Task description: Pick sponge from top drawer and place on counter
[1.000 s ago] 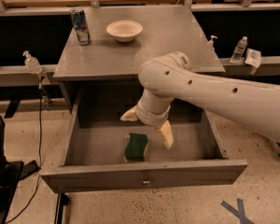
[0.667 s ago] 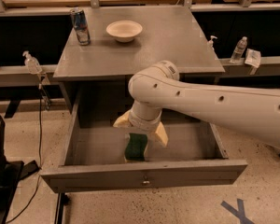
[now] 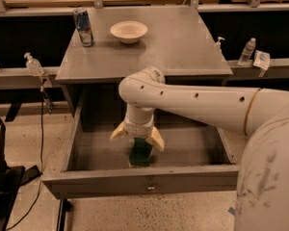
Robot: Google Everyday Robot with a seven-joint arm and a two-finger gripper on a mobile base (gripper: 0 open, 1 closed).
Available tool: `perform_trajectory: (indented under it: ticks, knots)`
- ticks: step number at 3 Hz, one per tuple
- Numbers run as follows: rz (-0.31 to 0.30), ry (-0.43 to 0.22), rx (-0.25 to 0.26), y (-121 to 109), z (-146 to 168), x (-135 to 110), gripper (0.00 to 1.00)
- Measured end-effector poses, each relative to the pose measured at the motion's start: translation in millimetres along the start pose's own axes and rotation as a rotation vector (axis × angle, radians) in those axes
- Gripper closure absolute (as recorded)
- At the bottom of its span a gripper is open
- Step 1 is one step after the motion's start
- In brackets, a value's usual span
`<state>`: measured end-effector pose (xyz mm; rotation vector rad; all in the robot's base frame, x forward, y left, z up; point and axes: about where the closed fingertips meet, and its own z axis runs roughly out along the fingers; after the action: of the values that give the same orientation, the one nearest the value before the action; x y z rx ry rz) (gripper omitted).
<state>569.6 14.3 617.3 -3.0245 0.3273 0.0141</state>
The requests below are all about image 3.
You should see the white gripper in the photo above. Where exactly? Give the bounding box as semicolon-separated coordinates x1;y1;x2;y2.
110;118;165;151

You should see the green yellow sponge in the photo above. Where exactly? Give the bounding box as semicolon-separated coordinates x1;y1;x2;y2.
129;138;153;167

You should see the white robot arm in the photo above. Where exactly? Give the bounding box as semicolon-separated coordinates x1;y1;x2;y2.
111;67;289;231

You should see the open grey top drawer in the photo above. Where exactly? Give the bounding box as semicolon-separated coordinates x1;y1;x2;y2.
42;85;238;199

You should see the grey cabinet counter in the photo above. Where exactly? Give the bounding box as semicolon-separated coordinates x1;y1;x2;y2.
55;5;233;117

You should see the small pump bottle behind counter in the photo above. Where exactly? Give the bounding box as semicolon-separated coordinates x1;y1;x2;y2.
215;37;225;52

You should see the white ceramic bowl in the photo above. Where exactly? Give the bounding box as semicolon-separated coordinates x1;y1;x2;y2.
110;21;147;44

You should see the left clear sanitizer pump bottle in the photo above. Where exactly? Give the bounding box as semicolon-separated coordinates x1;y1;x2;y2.
24;52;44;76

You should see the blue silver drink can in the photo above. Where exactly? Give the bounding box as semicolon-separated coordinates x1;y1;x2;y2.
73;8;93;47

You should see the black stand base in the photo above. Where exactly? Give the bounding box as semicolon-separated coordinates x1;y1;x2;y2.
0;117;25;231

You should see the clear plastic water bottle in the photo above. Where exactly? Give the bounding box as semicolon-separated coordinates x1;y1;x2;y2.
238;38;256;65

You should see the white wipes packet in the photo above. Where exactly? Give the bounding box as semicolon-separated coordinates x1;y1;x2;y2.
253;50;271;70

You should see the black cable on floor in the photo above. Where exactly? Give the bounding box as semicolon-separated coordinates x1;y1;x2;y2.
5;86;54;231

